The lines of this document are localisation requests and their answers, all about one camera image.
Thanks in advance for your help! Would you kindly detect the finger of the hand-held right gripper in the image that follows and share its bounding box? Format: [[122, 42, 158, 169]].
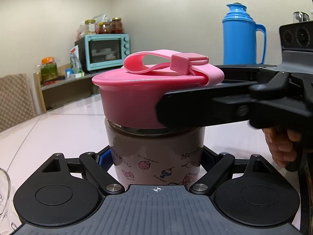
[[215, 64, 279, 87], [155, 82, 260, 129]]

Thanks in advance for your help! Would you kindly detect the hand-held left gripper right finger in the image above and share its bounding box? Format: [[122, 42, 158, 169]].
[[190, 147, 273, 195]]

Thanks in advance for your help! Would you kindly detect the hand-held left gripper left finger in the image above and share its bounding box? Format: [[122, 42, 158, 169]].
[[42, 149, 125, 194]]

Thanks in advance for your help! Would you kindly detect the pink bottle cap with strap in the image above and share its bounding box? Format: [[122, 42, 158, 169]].
[[91, 49, 225, 130]]

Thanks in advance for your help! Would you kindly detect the person's right hand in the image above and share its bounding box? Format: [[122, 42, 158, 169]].
[[264, 126, 301, 169]]

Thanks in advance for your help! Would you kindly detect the blue thermos jug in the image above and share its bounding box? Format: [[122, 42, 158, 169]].
[[222, 3, 267, 65]]

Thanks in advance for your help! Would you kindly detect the wooden shelf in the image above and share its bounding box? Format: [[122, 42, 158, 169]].
[[33, 64, 124, 112]]

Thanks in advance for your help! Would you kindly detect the red and white box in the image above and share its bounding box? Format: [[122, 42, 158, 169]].
[[69, 45, 84, 73]]

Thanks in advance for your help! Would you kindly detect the beige quilted chair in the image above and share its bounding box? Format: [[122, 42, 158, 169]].
[[0, 73, 38, 133]]

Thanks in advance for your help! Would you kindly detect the clear dimpled glass cup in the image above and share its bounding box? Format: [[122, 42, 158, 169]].
[[0, 168, 11, 228]]

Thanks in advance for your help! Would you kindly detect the green jar with orange lid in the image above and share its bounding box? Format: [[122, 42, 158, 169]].
[[40, 57, 58, 82]]

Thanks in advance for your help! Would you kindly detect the teal toaster oven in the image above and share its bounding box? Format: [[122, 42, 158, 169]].
[[74, 33, 130, 72]]

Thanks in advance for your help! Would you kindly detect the tall red preserve jar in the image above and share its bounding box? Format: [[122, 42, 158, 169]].
[[111, 17, 124, 34]]

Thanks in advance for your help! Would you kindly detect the small red preserve jar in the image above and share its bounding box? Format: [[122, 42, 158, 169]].
[[97, 22, 112, 34]]

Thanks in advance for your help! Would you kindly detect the glass jar with gold lid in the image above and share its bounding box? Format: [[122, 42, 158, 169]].
[[84, 19, 96, 35]]

